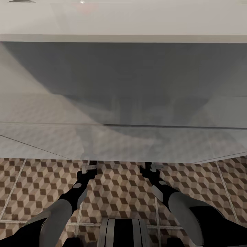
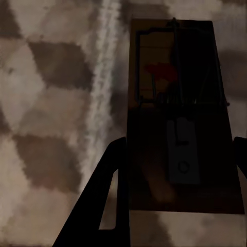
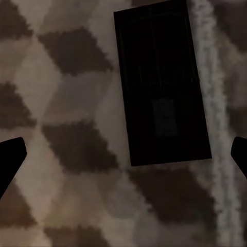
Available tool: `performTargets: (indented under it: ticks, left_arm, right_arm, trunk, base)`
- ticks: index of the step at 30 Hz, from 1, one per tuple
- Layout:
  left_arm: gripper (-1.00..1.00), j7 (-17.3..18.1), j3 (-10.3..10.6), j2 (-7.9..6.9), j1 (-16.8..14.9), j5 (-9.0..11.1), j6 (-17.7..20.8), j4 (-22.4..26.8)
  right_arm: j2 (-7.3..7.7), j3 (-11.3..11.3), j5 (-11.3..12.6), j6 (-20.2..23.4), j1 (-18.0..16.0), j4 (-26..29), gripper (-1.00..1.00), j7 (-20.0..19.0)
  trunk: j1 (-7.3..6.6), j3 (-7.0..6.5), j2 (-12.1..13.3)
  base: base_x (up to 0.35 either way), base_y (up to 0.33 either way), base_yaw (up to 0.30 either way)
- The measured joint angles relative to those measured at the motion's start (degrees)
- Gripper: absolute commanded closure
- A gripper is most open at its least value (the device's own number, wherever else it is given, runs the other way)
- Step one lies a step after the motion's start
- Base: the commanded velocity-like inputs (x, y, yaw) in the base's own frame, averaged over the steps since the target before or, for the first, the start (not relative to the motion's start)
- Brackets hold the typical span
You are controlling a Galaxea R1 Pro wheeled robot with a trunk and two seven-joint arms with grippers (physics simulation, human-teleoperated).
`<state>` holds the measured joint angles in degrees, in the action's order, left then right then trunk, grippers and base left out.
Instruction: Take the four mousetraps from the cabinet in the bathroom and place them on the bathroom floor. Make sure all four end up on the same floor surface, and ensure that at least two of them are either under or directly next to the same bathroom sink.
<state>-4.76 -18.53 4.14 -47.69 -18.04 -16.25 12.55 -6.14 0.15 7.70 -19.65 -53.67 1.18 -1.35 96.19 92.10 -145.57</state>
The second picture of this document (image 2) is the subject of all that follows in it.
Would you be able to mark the mousetrap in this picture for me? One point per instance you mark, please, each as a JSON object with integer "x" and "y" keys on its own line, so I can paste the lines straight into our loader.
{"x": 180, "y": 153}

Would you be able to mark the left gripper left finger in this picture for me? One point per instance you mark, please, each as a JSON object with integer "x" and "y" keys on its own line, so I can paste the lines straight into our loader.
{"x": 82, "y": 226}

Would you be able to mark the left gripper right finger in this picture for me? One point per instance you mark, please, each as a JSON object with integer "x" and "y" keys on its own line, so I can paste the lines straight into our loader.
{"x": 240, "y": 148}

